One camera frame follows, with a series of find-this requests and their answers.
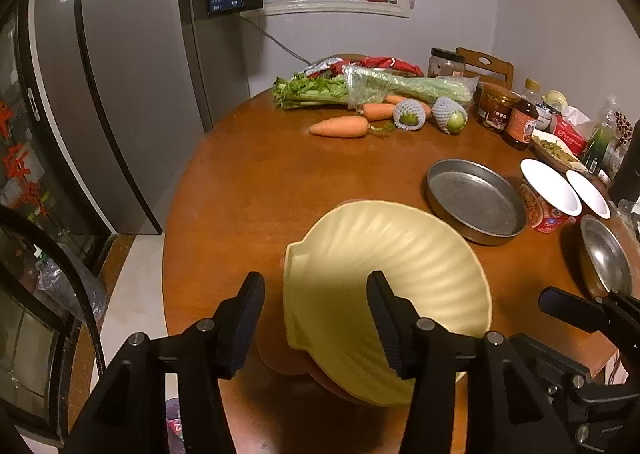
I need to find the wall cable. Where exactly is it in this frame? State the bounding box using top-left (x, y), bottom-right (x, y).
top-left (239, 14), bottom-right (313, 65)

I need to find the white dish of pickled vegetables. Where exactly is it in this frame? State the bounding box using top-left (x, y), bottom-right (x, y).
top-left (530, 130), bottom-right (590, 173)

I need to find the lime in foam net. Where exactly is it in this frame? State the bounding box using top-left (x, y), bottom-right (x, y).
top-left (393, 99), bottom-right (427, 131)
top-left (431, 96), bottom-right (469, 135)

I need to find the red instant noodle cup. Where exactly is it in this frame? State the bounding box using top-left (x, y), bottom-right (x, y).
top-left (518, 158), bottom-right (584, 234)

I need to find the glass door with red decoration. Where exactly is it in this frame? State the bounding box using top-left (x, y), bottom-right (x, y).
top-left (0, 0), bottom-right (116, 440)

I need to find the pale round cap container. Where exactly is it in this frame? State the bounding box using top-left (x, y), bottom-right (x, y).
top-left (542, 90), bottom-right (568, 114)

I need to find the wooden chair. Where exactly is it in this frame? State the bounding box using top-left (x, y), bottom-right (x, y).
top-left (455, 47), bottom-right (515, 90)

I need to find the silver and red snack packet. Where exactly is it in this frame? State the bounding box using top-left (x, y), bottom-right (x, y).
top-left (300, 58), bottom-right (361, 80)

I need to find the round grey metal pan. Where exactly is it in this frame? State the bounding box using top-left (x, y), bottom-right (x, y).
top-left (425, 158), bottom-right (527, 247)

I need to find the stainless steel bowl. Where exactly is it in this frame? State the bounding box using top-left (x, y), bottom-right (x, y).
top-left (579, 214), bottom-right (635, 299)

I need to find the clear plastic bottle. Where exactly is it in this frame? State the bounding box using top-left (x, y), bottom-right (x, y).
top-left (617, 198), bottom-right (640, 235)

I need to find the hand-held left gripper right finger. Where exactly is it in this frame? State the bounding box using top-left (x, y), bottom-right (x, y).
top-left (366, 270), bottom-right (566, 454)

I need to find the clear plastic bag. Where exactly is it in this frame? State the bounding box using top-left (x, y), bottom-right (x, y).
top-left (35, 254), bottom-right (108, 325)

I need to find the green liquid plastic bottle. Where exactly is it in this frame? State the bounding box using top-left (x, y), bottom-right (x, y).
top-left (582, 96), bottom-right (621, 177)

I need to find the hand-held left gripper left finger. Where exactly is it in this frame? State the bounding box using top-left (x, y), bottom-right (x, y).
top-left (65, 271), bottom-right (266, 454)

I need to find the dark soy sauce bottle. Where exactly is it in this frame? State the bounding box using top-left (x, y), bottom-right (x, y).
top-left (502, 78), bottom-right (542, 151)

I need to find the celery bunch in plastic bag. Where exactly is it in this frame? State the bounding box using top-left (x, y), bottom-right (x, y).
top-left (271, 65), bottom-right (478, 111)

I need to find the dried seed pod decoration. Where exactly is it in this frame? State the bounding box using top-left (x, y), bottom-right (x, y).
top-left (614, 110), bottom-right (636, 145)

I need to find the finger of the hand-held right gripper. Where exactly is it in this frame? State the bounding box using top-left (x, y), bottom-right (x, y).
top-left (538, 286), bottom-right (640, 336)
top-left (507, 333), bottom-right (640, 454)

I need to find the carrot with green top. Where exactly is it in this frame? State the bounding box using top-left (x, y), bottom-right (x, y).
top-left (308, 116), bottom-right (396, 139)

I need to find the glass jar with black lid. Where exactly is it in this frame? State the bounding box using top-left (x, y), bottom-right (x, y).
top-left (427, 48), bottom-right (466, 80)

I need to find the chili sauce jar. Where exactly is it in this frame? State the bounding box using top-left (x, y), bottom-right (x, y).
top-left (474, 82), bottom-right (521, 133)

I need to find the grey refrigerator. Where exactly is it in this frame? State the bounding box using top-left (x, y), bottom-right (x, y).
top-left (27, 0), bottom-right (251, 236)

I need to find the red tissue box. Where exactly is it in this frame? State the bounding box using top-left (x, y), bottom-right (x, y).
top-left (550, 106), bottom-right (593, 157)

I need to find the yellow ribbed bowl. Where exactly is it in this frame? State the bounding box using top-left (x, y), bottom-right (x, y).
top-left (282, 200), bottom-right (493, 407)

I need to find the orange plastic bowl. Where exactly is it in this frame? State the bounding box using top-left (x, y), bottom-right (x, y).
top-left (256, 329), bottom-right (381, 407)

